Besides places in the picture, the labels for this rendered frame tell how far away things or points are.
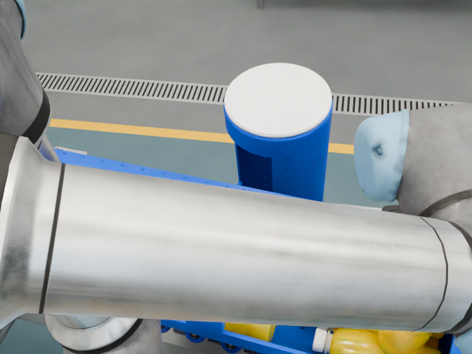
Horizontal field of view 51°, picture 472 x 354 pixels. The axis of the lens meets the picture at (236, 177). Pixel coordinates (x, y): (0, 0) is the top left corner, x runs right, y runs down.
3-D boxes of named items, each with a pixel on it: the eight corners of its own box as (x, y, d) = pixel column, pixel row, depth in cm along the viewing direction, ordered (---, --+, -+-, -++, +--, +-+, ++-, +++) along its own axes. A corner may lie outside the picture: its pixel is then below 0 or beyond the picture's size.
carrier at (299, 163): (270, 222, 210) (230, 272, 197) (263, 53, 142) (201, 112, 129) (329, 256, 198) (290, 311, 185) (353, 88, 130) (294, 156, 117)
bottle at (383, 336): (384, 312, 86) (411, 256, 71) (425, 332, 84) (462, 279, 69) (369, 348, 83) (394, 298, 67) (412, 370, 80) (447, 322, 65)
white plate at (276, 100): (263, 50, 141) (264, 54, 142) (202, 107, 128) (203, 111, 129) (351, 84, 129) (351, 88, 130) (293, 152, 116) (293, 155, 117)
